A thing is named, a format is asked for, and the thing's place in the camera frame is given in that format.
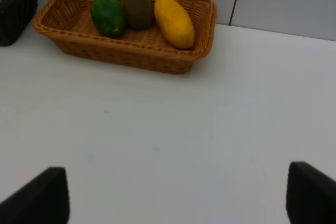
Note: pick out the dark brown wicker basket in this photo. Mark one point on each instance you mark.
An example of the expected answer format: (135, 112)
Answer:
(15, 16)

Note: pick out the brown kiwi fruit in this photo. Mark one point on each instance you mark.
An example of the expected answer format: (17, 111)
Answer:
(139, 13)

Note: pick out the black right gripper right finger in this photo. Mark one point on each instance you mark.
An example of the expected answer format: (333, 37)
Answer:
(310, 196)

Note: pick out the yellow mango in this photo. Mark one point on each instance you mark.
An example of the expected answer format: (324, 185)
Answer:
(174, 23)

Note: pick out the bright green lime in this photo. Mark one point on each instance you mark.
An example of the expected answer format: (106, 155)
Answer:
(108, 17)

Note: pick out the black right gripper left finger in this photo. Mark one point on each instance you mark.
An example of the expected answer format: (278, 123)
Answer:
(45, 199)

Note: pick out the orange wicker basket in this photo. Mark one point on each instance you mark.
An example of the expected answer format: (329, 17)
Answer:
(69, 25)

